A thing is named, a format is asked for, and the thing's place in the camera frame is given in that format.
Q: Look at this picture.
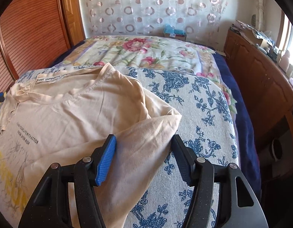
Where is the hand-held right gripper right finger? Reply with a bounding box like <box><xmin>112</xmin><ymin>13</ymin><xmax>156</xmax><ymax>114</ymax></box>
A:
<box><xmin>171</xmin><ymin>134</ymin><xmax>265</xmax><ymax>228</ymax></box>

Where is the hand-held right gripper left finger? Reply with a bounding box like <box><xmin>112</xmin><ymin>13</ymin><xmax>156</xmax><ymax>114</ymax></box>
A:
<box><xmin>17</xmin><ymin>134</ymin><xmax>117</xmax><ymax>228</ymax></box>

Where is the beige printed t-shirt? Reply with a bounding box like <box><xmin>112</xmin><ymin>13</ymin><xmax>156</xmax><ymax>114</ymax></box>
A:
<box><xmin>0</xmin><ymin>63</ymin><xmax>182</xmax><ymax>228</ymax></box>

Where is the blue floral bed sheet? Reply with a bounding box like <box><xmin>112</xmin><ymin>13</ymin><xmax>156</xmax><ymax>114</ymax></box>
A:
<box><xmin>17</xmin><ymin>65</ymin><xmax>239</xmax><ymax>228</ymax></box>

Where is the brown slatted wooden wardrobe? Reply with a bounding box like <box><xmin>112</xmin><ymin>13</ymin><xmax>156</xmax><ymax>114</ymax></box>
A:
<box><xmin>0</xmin><ymin>0</ymin><xmax>86</xmax><ymax>81</ymax></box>

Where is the round white-rimmed container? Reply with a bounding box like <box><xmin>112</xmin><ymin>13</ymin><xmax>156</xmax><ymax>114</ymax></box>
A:
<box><xmin>270</xmin><ymin>136</ymin><xmax>285</xmax><ymax>160</ymax></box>

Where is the long low wooden cabinet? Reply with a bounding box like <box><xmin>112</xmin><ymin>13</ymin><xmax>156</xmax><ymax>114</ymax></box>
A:
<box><xmin>224</xmin><ymin>27</ymin><xmax>293</xmax><ymax>171</ymax></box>

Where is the pink floral quilt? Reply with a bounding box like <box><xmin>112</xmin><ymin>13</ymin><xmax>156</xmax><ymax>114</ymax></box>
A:
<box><xmin>55</xmin><ymin>36</ymin><xmax>238</xmax><ymax>112</ymax></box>

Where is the blue tissue box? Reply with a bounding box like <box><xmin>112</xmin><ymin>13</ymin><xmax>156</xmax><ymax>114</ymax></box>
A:
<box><xmin>164</xmin><ymin>24</ymin><xmax>187</xmax><ymax>41</ymax></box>

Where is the pale pink bottle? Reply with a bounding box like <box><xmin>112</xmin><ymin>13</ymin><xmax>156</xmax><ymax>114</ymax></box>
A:
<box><xmin>279</xmin><ymin>50</ymin><xmax>291</xmax><ymax>72</ymax></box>

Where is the sheer circle-patterned curtain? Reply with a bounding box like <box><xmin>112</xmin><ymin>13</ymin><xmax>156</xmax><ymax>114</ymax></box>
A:
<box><xmin>76</xmin><ymin>0</ymin><xmax>232</xmax><ymax>43</ymax></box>

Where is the wooden framed window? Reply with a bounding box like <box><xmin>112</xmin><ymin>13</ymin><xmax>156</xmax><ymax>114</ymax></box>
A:
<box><xmin>277</xmin><ymin>12</ymin><xmax>293</xmax><ymax>60</ymax></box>

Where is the pale drawn window curtain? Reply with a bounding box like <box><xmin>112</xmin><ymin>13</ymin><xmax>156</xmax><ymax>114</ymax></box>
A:
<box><xmin>253</xmin><ymin>0</ymin><xmax>268</xmax><ymax>29</ymax></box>

